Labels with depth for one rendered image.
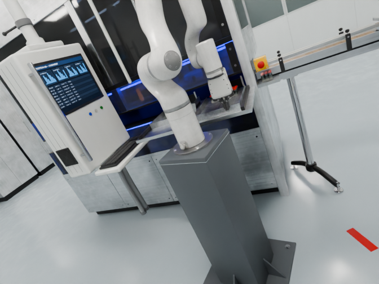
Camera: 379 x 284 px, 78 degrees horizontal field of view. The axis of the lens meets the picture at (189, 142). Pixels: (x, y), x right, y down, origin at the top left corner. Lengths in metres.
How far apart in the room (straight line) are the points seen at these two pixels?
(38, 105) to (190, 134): 0.90
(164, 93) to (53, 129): 0.80
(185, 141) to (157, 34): 0.42
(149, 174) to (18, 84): 1.14
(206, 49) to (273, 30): 5.06
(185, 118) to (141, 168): 1.21
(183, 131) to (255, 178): 1.01
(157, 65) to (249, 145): 1.02
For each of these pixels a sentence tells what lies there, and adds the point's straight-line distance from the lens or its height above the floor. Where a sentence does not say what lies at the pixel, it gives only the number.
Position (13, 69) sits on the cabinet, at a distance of 1.56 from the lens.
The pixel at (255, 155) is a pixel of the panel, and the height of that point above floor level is 0.40.
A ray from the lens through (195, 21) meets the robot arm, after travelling 1.10.
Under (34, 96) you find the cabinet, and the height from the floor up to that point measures 1.33.
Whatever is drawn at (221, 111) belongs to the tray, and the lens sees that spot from 1.21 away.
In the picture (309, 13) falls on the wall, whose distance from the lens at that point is 6.16.
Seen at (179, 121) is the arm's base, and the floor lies 1.00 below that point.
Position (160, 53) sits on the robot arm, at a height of 1.26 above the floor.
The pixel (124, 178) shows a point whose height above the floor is 0.54.
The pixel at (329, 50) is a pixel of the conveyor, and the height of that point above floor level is 0.92.
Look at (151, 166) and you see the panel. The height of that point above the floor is 0.49.
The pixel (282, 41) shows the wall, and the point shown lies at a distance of 6.14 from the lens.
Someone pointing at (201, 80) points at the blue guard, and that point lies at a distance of 1.58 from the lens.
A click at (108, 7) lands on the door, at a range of 1.79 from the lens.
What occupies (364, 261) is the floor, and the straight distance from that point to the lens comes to 1.57.
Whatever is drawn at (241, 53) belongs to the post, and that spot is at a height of 1.09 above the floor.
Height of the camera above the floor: 1.25
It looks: 21 degrees down
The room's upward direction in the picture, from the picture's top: 24 degrees counter-clockwise
